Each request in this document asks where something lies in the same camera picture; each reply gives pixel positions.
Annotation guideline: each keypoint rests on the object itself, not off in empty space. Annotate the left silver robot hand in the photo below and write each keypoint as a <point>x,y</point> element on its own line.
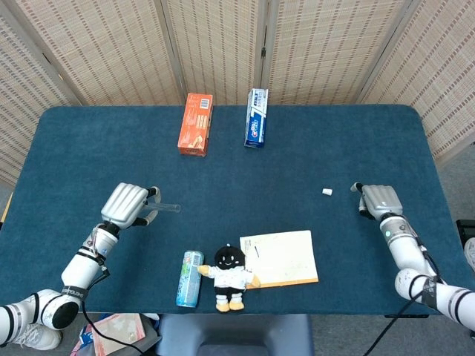
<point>122,204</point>

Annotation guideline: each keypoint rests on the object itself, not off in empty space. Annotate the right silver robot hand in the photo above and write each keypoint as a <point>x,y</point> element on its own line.
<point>382,200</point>

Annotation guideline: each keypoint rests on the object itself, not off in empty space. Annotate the clear glass test tube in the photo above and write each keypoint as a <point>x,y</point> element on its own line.
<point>167,207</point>

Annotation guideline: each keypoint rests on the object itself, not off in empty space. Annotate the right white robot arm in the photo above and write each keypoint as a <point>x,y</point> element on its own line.
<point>406,252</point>

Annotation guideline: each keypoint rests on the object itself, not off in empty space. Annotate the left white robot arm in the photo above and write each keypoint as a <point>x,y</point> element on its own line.
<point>79,270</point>

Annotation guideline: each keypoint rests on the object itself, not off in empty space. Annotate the black box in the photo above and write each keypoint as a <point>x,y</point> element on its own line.
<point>462,228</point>

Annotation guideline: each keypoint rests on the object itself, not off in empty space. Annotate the translucent white bag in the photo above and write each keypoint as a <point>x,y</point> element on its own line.
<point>470,252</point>

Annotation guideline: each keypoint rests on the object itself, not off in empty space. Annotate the light blue drink can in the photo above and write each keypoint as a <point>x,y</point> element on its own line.
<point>189,282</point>

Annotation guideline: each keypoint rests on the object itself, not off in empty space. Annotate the orange cardboard box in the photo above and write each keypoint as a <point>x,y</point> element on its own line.
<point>194,126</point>

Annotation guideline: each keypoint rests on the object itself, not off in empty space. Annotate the cream notepad orange edge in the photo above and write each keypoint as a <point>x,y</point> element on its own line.
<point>285,259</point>

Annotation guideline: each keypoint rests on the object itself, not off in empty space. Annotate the wooden board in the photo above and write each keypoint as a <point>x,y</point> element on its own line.
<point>7,207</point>

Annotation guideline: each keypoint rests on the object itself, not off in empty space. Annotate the dark blue tablecloth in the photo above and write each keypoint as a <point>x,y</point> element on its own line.
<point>259,185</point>

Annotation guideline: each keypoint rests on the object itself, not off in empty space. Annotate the black plush doll white coat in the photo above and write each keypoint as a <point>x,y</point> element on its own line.
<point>228,276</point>

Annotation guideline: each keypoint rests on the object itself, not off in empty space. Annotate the pink plastic package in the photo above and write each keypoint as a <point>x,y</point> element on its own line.
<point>117,333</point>

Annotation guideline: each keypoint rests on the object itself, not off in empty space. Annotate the dark grey bag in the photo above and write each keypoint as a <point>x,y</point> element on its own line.
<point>151,333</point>

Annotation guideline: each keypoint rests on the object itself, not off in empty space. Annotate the blue white package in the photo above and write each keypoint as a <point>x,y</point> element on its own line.
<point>84,339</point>

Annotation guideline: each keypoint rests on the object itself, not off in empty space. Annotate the blue white toothpaste box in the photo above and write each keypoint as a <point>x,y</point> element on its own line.
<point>256,118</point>

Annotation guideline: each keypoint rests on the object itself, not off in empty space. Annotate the white sneaker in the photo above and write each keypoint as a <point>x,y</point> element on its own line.
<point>46,339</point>

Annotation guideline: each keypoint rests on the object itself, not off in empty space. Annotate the woven folding screen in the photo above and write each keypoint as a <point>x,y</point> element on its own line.
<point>111,48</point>

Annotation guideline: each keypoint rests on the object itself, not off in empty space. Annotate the dark blue chair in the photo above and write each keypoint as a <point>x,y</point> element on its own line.
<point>237,333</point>

